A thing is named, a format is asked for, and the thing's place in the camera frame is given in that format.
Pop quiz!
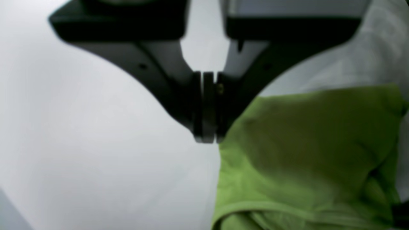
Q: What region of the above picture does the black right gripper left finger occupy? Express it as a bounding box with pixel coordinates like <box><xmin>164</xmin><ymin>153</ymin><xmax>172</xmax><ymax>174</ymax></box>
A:
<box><xmin>49</xmin><ymin>0</ymin><xmax>211</xmax><ymax>143</ymax></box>

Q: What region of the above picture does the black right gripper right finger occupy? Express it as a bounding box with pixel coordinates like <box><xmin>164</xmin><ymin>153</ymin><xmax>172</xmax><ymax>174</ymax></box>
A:
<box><xmin>216</xmin><ymin>0</ymin><xmax>368</xmax><ymax>143</ymax></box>

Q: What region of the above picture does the green T-shirt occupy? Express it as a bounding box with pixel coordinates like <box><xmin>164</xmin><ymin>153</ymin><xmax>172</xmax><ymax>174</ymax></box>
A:
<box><xmin>211</xmin><ymin>84</ymin><xmax>408</xmax><ymax>230</ymax></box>

